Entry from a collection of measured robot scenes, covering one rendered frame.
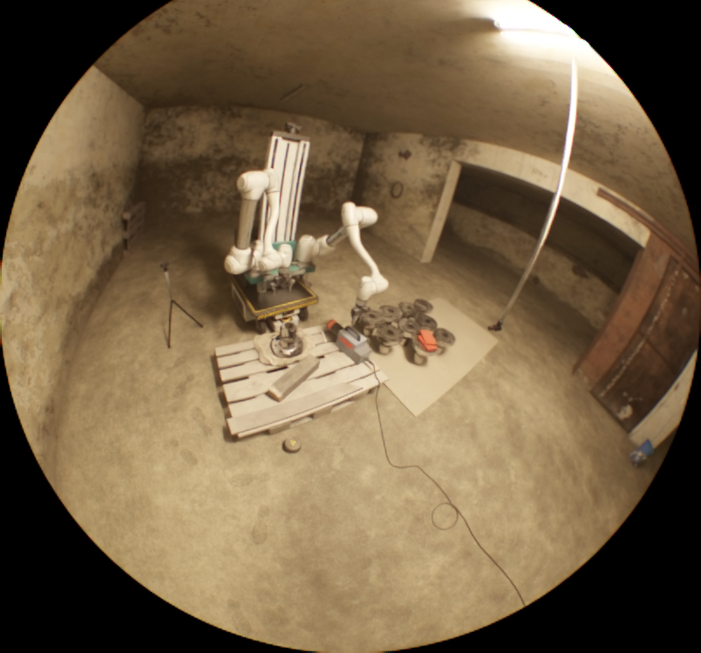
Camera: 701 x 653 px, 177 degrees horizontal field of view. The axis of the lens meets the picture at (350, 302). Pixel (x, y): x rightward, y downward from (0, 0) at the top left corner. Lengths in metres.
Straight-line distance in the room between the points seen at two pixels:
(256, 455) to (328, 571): 0.86
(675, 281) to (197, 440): 5.75
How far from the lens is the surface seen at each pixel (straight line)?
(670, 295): 4.63
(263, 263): 1.49
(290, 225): 2.10
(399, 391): 2.01
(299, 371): 1.64
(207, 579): 1.64
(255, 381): 1.70
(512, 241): 9.86
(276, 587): 1.56
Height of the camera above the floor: 1.51
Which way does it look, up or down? 31 degrees down
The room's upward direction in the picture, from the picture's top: 14 degrees clockwise
